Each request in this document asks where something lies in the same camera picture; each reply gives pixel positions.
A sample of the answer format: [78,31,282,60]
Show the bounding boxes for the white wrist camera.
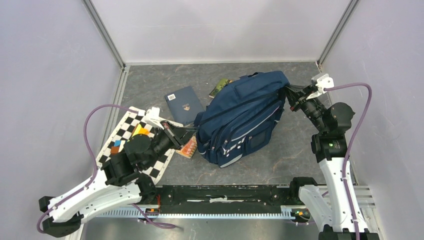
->
[306,72,335,100]
[141,107,164,130]

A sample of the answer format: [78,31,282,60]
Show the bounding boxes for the navy blue backpack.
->
[194,70,290,168]

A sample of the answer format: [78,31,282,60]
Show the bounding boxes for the Animal Farm book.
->
[209,78,233,99]

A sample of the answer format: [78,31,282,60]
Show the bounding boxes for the purple cable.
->
[36,104,176,234]
[323,82,373,240]

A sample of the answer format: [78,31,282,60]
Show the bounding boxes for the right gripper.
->
[282,83,328,134]

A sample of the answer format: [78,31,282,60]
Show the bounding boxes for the orange card pack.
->
[175,135,198,159]

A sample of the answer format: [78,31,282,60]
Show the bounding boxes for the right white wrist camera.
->
[306,72,335,100]

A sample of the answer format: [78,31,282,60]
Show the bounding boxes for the dark blue notebook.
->
[164,86,204,126]

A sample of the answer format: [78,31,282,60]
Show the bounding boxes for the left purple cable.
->
[36,104,176,234]

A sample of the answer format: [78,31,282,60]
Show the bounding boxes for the checkerboard calibration board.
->
[96,111,175,184]

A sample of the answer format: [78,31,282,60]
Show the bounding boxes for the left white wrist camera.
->
[141,107,164,130]

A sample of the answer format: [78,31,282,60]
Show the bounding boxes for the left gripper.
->
[143,119,199,169]

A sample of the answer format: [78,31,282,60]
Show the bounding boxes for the colourful blocks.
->
[110,123,151,155]

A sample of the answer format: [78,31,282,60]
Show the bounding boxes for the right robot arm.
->
[283,85,380,240]

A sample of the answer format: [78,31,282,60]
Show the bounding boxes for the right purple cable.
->
[323,82,373,240]

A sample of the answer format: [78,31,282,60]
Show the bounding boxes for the aluminium frame rail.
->
[75,185,375,220]

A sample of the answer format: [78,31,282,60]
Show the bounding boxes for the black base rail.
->
[137,185,304,214]

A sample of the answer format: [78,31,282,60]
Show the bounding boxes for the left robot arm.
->
[36,120,196,238]

